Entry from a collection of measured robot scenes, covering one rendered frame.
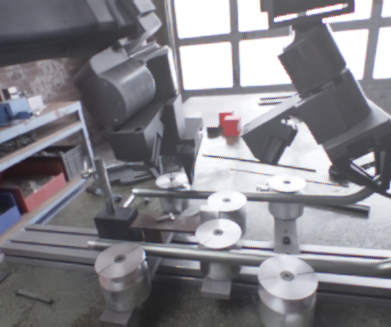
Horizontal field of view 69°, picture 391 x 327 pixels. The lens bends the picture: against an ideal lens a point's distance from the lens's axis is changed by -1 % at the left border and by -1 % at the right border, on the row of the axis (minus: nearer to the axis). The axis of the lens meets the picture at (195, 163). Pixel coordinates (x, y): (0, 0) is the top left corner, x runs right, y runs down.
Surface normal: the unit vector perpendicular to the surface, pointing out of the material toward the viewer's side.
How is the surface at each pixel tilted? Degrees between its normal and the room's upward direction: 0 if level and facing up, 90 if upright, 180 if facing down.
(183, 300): 0
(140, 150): 100
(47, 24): 65
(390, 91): 90
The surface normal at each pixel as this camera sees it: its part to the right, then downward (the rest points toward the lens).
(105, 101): -0.40, 0.55
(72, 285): -0.10, -0.91
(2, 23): 0.74, -0.25
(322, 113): -0.24, 0.42
